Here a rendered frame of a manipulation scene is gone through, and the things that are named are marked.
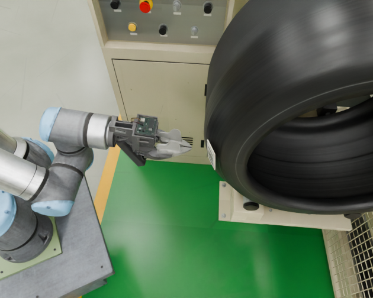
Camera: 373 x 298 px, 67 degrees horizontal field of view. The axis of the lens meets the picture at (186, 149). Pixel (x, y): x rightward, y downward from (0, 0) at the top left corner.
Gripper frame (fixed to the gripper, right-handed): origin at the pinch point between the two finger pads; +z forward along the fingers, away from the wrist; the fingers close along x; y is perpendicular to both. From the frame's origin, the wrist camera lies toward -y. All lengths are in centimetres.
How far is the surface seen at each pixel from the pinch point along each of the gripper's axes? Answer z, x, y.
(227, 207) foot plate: 36, 29, -98
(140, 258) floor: -12, -5, -105
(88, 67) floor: -87, 153, -115
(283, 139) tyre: 31.1, 13.6, -6.0
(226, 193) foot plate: 35, 38, -98
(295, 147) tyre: 35.2, 11.6, -6.9
